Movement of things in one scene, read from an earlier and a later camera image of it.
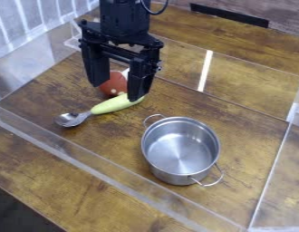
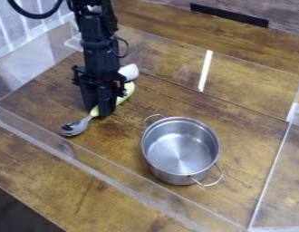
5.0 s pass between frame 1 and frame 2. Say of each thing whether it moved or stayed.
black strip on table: stayed
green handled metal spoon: moved
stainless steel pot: stayed
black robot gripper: moved
